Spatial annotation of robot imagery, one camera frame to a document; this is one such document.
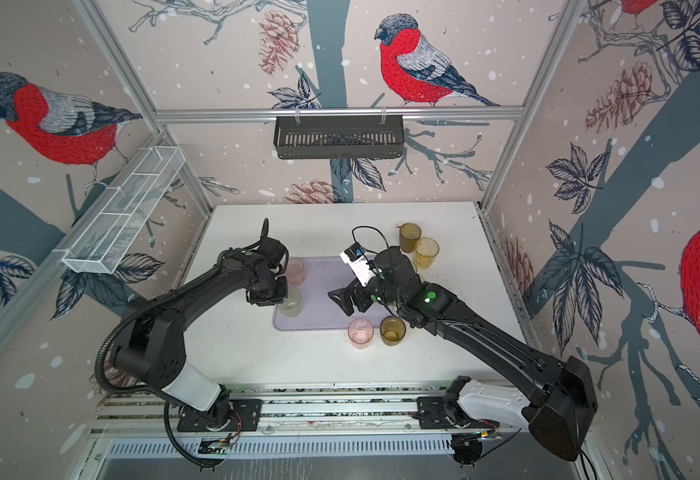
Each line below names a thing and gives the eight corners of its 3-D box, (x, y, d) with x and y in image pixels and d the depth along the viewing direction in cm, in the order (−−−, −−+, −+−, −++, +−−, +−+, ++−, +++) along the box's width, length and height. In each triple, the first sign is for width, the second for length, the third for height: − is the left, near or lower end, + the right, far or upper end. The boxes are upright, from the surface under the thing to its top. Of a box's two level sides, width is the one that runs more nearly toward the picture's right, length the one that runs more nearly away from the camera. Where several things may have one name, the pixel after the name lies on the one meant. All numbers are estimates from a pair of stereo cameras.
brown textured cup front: (380, 345, 87) (382, 336, 81) (379, 325, 91) (380, 315, 85) (404, 345, 87) (407, 336, 81) (402, 325, 91) (405, 315, 85)
